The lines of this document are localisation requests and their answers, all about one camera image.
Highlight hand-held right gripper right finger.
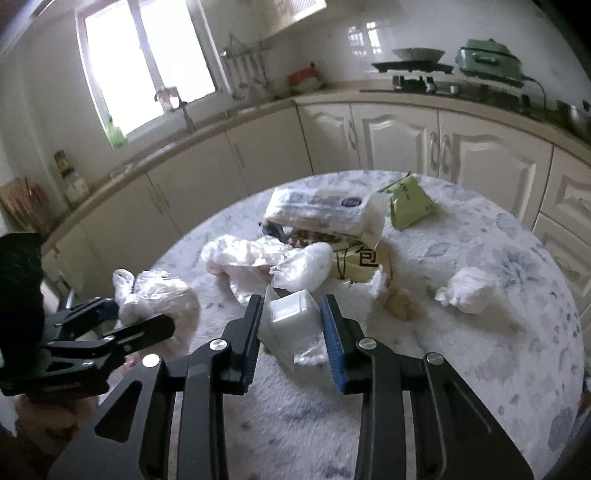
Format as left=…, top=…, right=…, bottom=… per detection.
left=320, top=294, right=536, bottom=480

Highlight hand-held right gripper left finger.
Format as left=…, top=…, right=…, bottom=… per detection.
left=46, top=294, right=266, bottom=480

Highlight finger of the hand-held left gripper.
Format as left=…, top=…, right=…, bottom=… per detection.
left=44, top=296, right=119, bottom=343
left=46, top=314, right=177, bottom=365

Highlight knotted white plastic bag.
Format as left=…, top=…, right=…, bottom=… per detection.
left=112, top=268, right=201, bottom=356

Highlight clear plastic container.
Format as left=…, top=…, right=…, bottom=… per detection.
left=257, top=288, right=326, bottom=365

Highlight yellow printed paper bag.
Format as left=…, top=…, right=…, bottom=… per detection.
left=329, top=242, right=393, bottom=284

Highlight person's left hand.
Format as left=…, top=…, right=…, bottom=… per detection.
left=14, top=394, right=100, bottom=457

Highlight small brown lump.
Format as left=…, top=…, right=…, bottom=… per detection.
left=385, top=287, right=419, bottom=320

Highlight crumpled white plastic bag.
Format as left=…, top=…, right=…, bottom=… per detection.
left=270, top=241, right=334, bottom=294

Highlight crumpled translucent plastic bag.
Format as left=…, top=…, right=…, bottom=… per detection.
left=202, top=234, right=296, bottom=305

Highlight wooden boards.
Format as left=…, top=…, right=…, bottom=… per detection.
left=0, top=178, right=51, bottom=232

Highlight yellow label container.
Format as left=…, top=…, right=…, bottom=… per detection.
left=54, top=150, right=89, bottom=204

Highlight crumpled white tissue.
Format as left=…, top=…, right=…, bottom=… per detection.
left=435, top=267, right=497, bottom=315

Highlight green packet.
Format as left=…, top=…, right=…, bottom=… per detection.
left=376, top=172, right=438, bottom=230

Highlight green bottle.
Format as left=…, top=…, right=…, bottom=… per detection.
left=105, top=117, right=126, bottom=148

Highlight metal faucet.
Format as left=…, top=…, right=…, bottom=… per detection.
left=178, top=99, right=197, bottom=134

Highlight cream lower kitchen cabinets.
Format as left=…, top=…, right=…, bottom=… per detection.
left=41, top=99, right=591, bottom=296

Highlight pink rag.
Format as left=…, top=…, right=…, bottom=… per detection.
left=154, top=85, right=182, bottom=112

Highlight beige kitchen countertop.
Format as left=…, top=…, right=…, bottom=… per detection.
left=44, top=80, right=591, bottom=252

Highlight kitchen window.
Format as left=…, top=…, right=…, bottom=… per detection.
left=76, top=0, right=232, bottom=148

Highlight black gas stove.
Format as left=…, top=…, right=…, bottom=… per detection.
left=360, top=74, right=543, bottom=120

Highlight black induction cooker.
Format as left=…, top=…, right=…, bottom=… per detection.
left=372, top=60, right=455, bottom=75

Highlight metal utensil rack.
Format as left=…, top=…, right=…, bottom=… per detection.
left=219, top=34, right=278, bottom=93

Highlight green electric pot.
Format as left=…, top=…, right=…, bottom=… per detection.
left=456, top=39, right=525, bottom=78

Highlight steel cooking pot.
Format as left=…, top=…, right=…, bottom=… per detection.
left=556, top=99, right=591, bottom=134

